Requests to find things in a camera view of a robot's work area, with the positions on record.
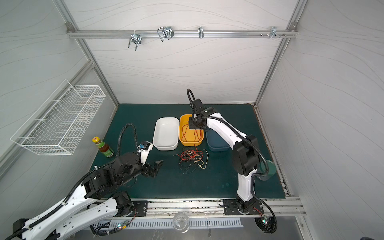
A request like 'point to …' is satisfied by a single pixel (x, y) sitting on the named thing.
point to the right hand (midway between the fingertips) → (195, 121)
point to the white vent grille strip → (112, 225)
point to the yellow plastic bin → (187, 137)
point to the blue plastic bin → (215, 142)
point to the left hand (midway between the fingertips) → (158, 155)
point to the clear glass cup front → (181, 222)
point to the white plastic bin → (166, 133)
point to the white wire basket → (57, 127)
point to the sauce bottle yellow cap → (103, 147)
